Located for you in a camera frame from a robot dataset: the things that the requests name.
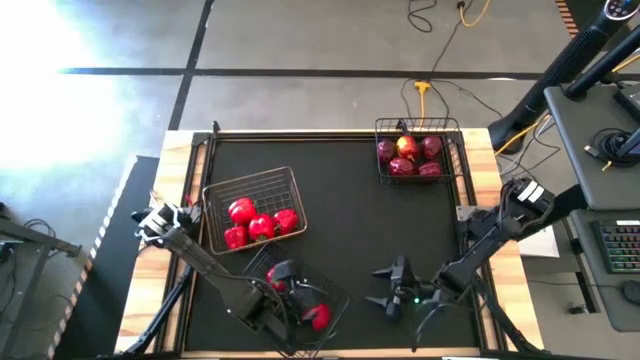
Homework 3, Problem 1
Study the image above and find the gold wire basket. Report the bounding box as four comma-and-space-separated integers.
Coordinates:
201, 165, 309, 256

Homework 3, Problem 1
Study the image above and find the yellow floor cable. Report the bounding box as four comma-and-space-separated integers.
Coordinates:
457, 0, 490, 28
494, 113, 554, 156

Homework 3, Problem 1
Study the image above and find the black floor cable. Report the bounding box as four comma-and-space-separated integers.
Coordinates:
430, 2, 464, 74
430, 78, 504, 119
399, 77, 424, 124
406, 0, 438, 34

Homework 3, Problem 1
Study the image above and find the grey metal side table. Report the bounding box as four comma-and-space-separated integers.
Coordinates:
0, 199, 84, 360

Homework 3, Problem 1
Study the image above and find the black coiled cable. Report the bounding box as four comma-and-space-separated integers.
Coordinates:
589, 127, 637, 169

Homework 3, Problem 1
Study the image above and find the black table mat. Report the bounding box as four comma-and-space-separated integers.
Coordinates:
192, 137, 474, 351

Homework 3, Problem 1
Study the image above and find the black wire basket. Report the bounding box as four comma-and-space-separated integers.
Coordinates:
242, 242, 352, 359
374, 116, 464, 186

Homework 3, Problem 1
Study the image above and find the black diagonal frame strut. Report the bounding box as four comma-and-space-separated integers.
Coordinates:
97, 264, 197, 360
464, 272, 551, 357

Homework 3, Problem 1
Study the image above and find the black computer mouse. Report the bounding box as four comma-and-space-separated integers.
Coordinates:
622, 279, 640, 308

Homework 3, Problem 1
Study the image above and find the black tower fan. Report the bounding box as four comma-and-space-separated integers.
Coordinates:
487, 0, 640, 155

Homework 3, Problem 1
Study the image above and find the yellow red apple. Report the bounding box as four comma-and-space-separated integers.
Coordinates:
396, 135, 420, 161

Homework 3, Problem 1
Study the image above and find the black desk leg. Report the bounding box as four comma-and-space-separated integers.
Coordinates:
529, 183, 592, 236

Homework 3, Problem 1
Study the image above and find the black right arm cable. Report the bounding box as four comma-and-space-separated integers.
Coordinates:
410, 298, 454, 353

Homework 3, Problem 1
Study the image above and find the black striped-edge floor mat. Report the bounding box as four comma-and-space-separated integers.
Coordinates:
554, 0, 614, 39
47, 155, 162, 360

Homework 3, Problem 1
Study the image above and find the grey desk top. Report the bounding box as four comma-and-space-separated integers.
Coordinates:
543, 82, 640, 212
569, 207, 640, 334

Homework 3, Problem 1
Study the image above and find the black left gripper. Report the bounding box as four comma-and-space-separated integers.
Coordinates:
272, 258, 322, 314

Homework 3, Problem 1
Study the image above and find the backlit black keyboard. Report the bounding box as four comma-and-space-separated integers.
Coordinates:
592, 219, 640, 275

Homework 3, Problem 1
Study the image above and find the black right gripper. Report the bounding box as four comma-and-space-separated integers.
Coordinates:
364, 255, 442, 322

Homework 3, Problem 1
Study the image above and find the white paper sheet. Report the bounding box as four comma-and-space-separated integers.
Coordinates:
517, 234, 561, 259

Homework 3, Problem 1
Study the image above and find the yellow extension cord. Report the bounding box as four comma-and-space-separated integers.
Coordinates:
413, 79, 432, 129

